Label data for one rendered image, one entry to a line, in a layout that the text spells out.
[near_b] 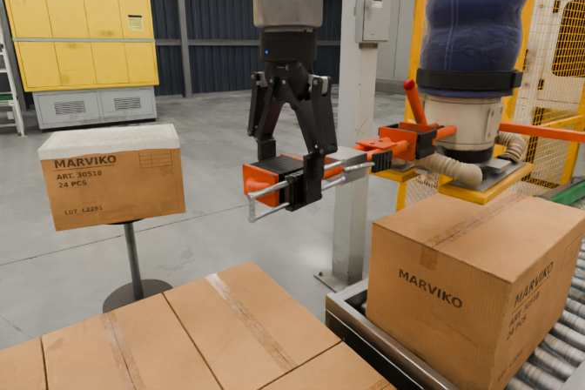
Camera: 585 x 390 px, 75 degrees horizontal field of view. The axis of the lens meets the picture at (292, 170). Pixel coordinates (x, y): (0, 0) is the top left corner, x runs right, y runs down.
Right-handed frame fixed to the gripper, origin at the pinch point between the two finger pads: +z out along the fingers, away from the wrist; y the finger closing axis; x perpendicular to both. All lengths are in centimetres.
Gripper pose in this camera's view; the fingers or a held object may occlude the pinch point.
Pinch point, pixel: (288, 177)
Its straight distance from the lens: 55.9
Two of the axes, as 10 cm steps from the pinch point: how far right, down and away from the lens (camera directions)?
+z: 0.0, 9.5, 3.1
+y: -6.9, -2.3, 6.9
